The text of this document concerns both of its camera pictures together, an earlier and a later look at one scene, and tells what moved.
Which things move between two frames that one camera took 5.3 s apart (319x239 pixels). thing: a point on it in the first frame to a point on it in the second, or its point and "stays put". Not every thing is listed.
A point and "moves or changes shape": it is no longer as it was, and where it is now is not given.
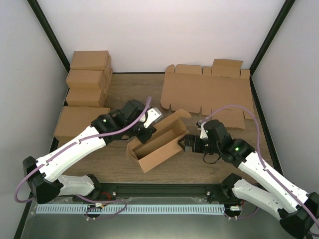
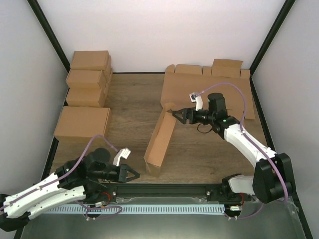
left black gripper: [143, 139] to [125, 169]
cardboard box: [163, 144] moves or changes shape
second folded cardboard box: [87, 78] stays put
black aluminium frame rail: [159, 190] stays put
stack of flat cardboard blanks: [188, 88] stays put
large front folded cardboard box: [72, 120] stays put
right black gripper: [188, 138] to [186, 111]
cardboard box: [90, 60] stays put
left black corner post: [52, 37] stays put
